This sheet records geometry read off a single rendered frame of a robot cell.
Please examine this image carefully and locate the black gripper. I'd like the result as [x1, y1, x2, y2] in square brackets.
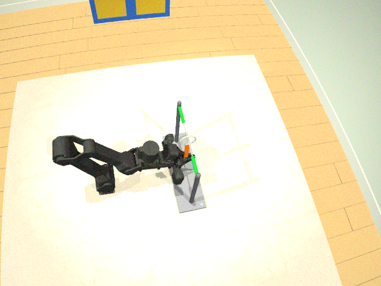
[156, 134, 192, 185]

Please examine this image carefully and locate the orange handle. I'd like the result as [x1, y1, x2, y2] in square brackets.
[180, 135, 197, 158]

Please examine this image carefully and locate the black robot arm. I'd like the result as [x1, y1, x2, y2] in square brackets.
[53, 135, 179, 195]

